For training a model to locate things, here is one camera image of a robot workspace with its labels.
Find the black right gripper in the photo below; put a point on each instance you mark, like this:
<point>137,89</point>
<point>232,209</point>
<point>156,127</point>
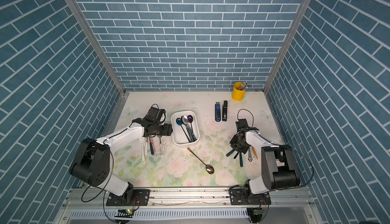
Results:
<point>232,141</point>

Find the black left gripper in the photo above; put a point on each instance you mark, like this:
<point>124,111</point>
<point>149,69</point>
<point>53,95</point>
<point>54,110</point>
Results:
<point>167,129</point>

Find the blue metal spoon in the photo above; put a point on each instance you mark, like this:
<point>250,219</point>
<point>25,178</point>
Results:
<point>179,122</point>

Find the silver spoon marbled handle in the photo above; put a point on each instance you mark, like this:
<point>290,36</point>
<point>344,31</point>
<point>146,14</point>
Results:
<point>185,121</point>

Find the black purple spoon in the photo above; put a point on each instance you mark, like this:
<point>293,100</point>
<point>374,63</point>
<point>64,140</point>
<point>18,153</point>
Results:
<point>191,119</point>

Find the teal handled spoon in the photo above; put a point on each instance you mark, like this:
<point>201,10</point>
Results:
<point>240,160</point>
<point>191,133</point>

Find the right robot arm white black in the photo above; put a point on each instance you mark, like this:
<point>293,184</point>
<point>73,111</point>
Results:
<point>278,164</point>

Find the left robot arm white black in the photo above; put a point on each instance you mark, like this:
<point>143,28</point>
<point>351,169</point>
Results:
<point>94,160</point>

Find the white plastic spoon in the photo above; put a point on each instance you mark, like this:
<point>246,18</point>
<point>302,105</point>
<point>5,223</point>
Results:
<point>143,154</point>

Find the white plastic storage box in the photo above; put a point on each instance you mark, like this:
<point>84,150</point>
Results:
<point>178,135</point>

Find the gold long spoon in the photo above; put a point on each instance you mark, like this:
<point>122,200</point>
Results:
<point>210,170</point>

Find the black stapler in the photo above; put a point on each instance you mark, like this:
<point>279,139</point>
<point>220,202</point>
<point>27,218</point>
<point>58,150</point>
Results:
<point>224,110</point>

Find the blue stapler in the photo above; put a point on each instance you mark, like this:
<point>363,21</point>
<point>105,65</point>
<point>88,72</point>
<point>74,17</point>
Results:
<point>217,112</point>

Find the yellow pen cup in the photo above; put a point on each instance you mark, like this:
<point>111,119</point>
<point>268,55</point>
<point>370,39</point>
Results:
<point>237,95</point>

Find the pens in cup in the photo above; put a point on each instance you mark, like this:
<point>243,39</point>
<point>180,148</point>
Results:
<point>243,86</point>

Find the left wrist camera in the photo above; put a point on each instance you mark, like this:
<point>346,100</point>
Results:
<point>156,115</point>

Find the pink handled spoon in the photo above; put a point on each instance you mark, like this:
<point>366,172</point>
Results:
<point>153,145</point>

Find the silver spoon clear handle right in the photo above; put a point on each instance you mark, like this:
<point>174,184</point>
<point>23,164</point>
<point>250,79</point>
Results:
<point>250,158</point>

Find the silver spoon clear handle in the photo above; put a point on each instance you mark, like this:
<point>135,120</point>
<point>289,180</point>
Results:
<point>160,145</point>
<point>250,158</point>

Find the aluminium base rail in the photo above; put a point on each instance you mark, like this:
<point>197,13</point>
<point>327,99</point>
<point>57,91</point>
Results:
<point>181,197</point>

